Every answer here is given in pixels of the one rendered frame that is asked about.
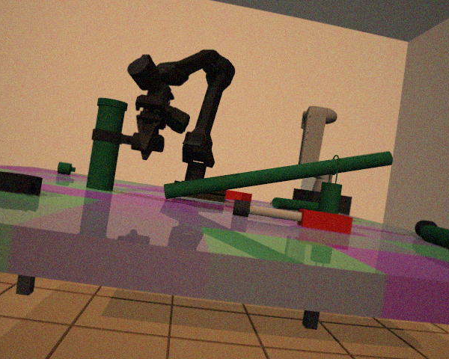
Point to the small green cylinder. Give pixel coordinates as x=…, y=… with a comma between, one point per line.
x=65, y=168

